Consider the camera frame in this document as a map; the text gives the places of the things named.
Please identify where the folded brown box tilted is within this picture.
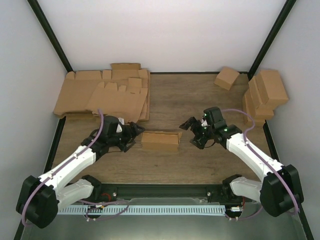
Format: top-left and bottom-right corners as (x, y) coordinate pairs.
(214, 66), (240, 91)

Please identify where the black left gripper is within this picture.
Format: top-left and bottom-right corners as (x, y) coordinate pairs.
(109, 122), (146, 153)

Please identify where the top folded brown box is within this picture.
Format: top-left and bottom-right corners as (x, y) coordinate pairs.
(256, 69), (289, 109)

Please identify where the black right frame post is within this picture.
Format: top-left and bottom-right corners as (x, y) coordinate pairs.
(247, 0), (297, 81)

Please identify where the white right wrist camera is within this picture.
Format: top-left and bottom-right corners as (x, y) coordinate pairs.
(201, 118), (209, 127)

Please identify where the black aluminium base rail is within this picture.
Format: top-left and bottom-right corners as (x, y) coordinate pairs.
(86, 183), (222, 203)

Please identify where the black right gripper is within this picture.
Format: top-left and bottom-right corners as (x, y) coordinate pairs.
(180, 117), (215, 150)

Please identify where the brown cardboard box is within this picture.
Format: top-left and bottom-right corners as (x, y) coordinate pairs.
(141, 131), (182, 152)

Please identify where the lower folded brown box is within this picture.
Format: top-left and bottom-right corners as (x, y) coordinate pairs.
(242, 92), (265, 126)

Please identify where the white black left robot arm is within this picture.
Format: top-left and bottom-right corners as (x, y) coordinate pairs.
(16, 115), (145, 229)

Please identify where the black frame post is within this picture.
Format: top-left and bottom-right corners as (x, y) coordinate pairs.
(27, 0), (74, 72)
(247, 0), (297, 81)

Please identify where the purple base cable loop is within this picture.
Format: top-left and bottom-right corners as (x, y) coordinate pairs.
(84, 195), (131, 223)

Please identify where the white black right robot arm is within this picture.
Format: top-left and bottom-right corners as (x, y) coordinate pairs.
(180, 107), (304, 217)

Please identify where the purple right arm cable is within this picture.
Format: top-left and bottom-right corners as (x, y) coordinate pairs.
(221, 108), (301, 216)

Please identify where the stack of flat cardboard blanks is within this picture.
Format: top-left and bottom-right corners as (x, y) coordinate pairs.
(53, 63), (151, 123)

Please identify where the light blue slotted cable duct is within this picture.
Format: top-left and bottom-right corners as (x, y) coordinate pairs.
(58, 205), (226, 217)

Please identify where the black left frame post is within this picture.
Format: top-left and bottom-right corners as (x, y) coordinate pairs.
(27, 0), (74, 72)

